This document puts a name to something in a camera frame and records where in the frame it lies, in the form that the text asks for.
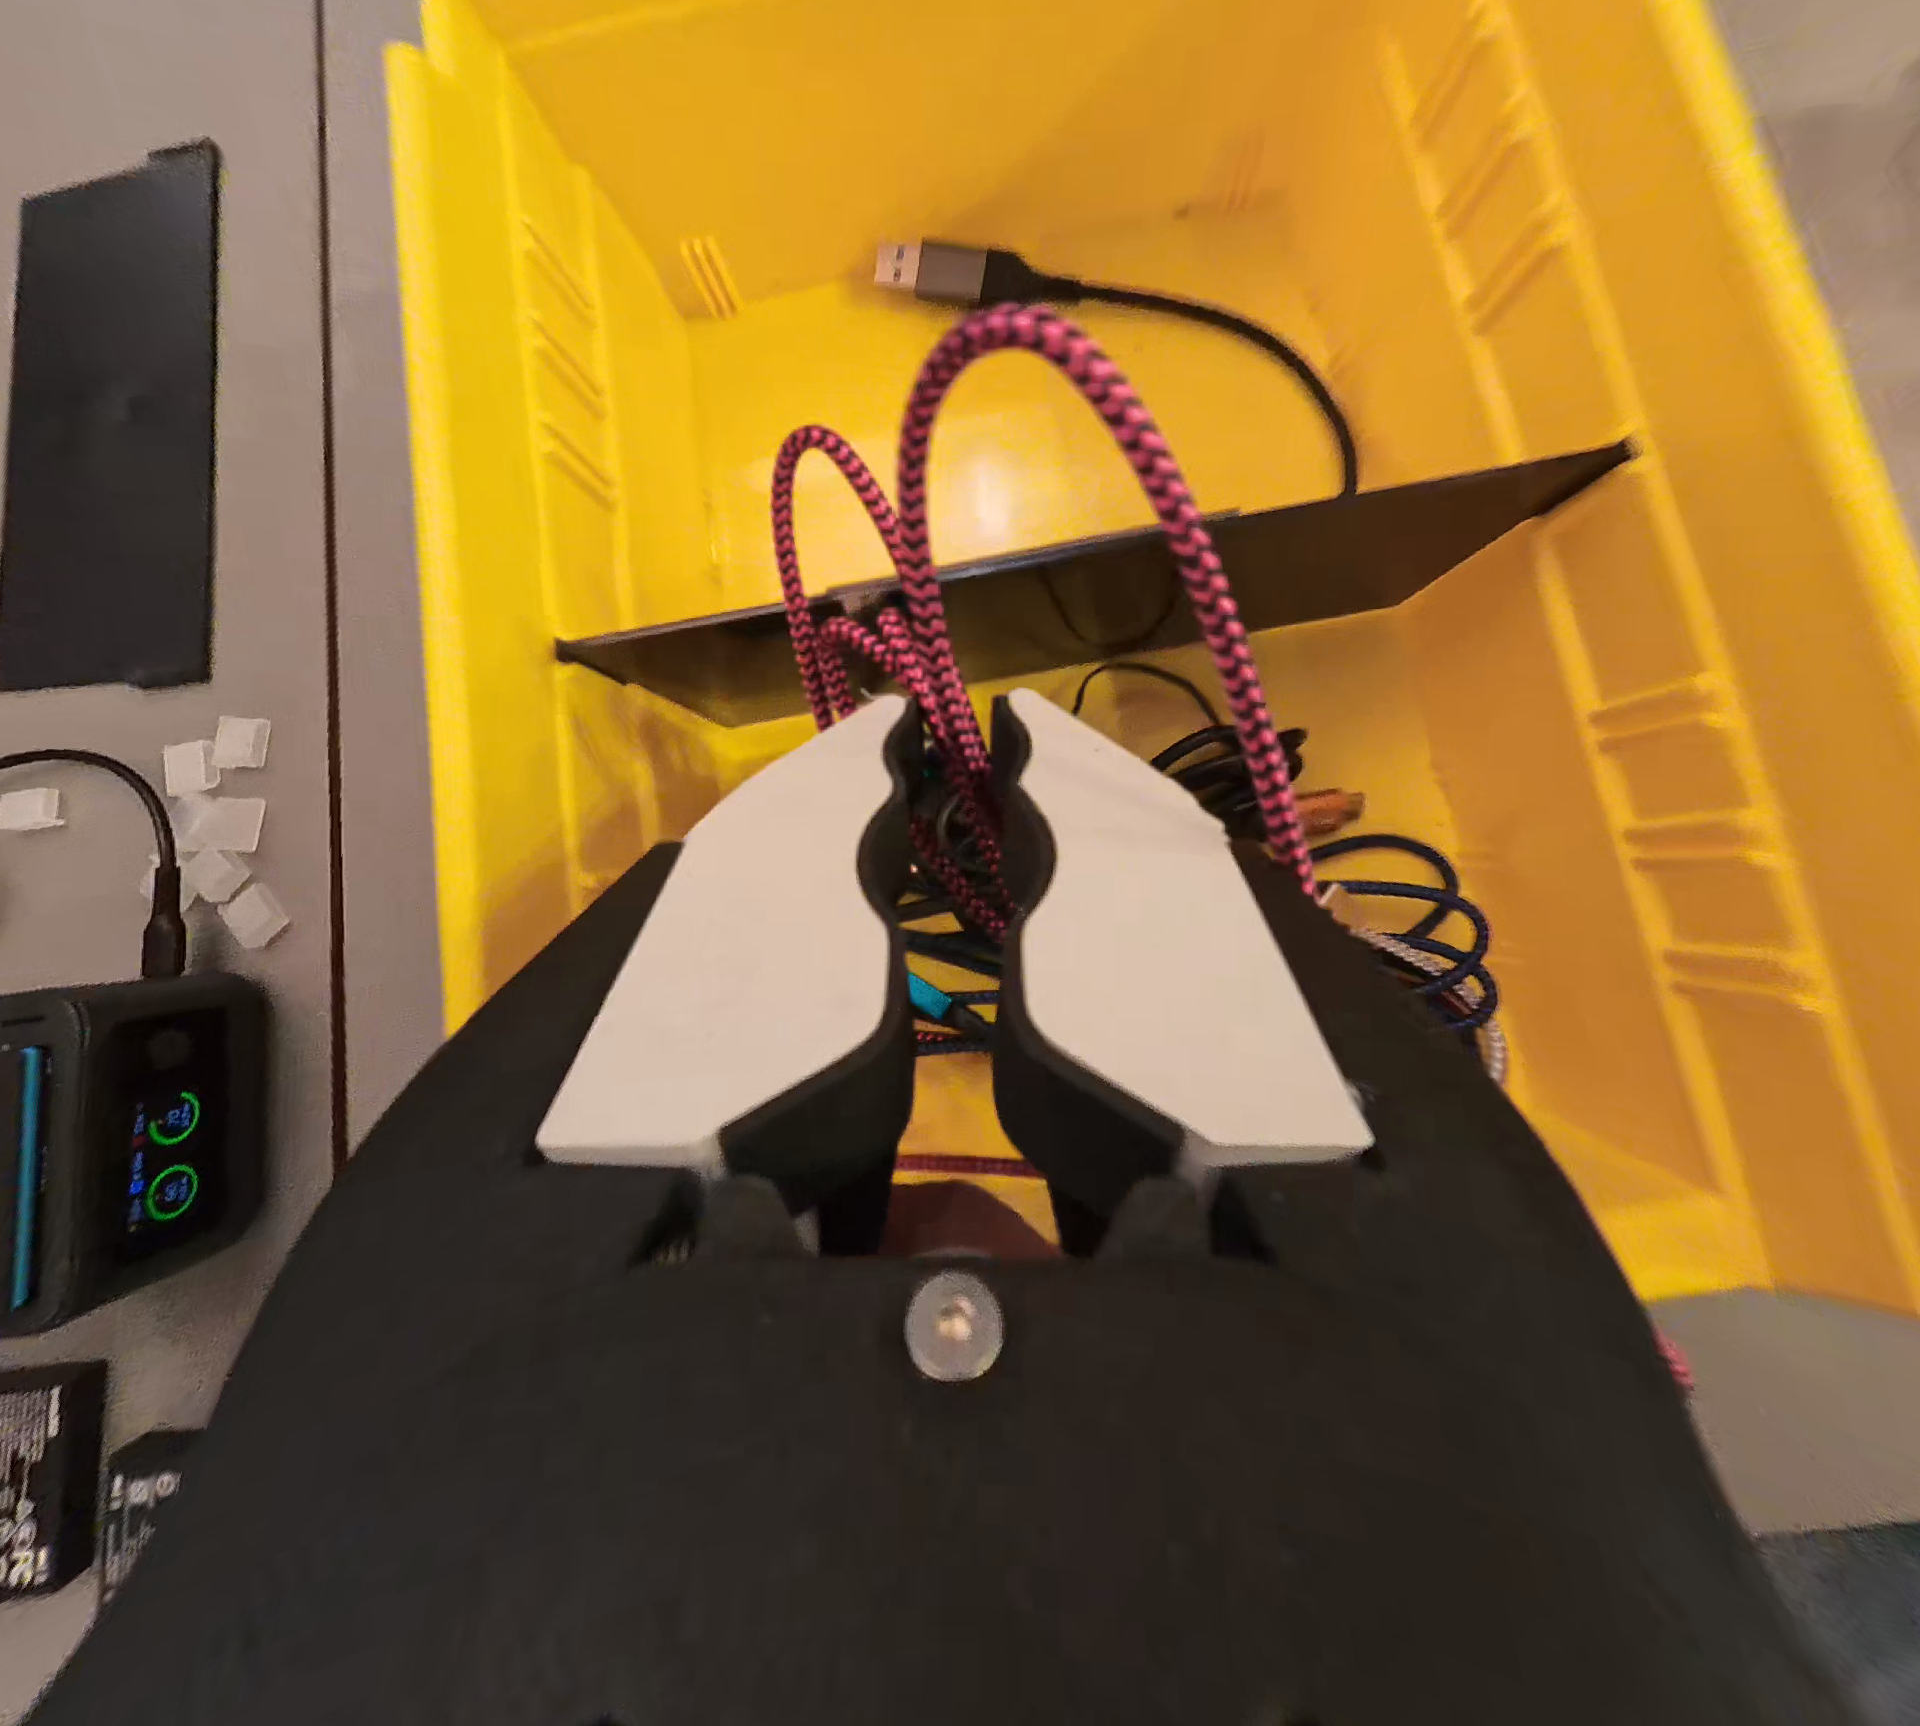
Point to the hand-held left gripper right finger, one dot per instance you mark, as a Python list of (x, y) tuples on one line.
[(1185, 976)]

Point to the black rectangular pad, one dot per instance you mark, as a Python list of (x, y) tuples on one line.
[(104, 436)]

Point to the pile of clear plastic caps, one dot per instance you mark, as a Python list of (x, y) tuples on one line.
[(241, 745)]

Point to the black charger with display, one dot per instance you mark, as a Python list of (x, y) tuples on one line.
[(90, 1080)]

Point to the person's jeans legs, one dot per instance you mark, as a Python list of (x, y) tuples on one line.
[(1860, 1650)]

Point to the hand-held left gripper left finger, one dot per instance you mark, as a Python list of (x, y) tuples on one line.
[(721, 976)]

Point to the black labelled battery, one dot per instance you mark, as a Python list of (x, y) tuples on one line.
[(45, 1470), (143, 1517)]

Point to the black bin divider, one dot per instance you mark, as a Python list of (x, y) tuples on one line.
[(1351, 541)]

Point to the yellow plastic bin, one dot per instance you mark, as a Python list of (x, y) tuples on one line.
[(1651, 856)]

